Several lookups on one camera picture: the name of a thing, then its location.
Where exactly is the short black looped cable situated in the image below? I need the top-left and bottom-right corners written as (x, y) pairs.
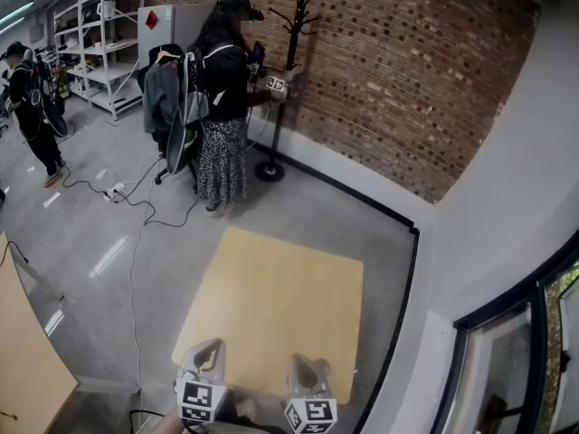
top-left (128, 407), bottom-right (165, 434)

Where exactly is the black window frame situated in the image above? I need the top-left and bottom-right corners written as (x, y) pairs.
top-left (452, 227), bottom-right (579, 434)

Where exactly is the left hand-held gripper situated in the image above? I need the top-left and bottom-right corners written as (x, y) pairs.
top-left (174, 337), bottom-right (228, 425)

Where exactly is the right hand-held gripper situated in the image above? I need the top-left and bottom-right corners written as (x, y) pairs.
top-left (282, 354), bottom-right (339, 434)

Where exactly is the black office chair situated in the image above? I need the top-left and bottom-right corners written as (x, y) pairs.
top-left (137, 42), bottom-right (203, 187)

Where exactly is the white power strip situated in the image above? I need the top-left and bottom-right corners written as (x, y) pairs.
top-left (102, 182), bottom-right (128, 203)

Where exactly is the thin black desk cable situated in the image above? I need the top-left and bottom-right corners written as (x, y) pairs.
top-left (0, 241), bottom-right (30, 269)

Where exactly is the ceiling light strip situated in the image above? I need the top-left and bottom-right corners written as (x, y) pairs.
top-left (0, 0), bottom-right (36, 22)

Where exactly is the black floor cable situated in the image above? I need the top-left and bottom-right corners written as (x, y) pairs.
top-left (60, 151), bottom-right (201, 229)

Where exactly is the white metal shelving unit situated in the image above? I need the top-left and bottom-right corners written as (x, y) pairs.
top-left (52, 0), bottom-right (149, 122)

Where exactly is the small square wooden table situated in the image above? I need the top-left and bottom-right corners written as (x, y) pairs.
top-left (171, 225), bottom-right (365, 407)

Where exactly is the black oval disc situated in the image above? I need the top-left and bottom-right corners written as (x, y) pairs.
top-left (166, 105), bottom-right (201, 176)

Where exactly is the person's left forearm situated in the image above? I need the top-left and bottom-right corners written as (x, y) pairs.
top-left (147, 411), bottom-right (192, 434)

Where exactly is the black coat rack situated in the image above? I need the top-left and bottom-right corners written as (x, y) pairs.
top-left (253, 0), bottom-right (331, 183)

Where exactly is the grey jacket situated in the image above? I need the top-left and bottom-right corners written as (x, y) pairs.
top-left (143, 56), bottom-right (185, 136)

